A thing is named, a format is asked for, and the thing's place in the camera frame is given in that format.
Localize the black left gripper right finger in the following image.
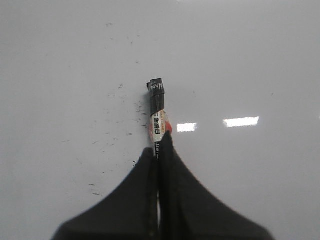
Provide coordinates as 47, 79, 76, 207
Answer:
158, 132, 269, 240

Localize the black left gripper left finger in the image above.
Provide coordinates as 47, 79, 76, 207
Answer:
53, 148, 159, 240

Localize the whiteboard marker with label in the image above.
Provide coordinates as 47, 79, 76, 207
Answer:
146, 78, 172, 160

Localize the white whiteboard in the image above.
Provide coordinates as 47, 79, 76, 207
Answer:
0, 0, 320, 240

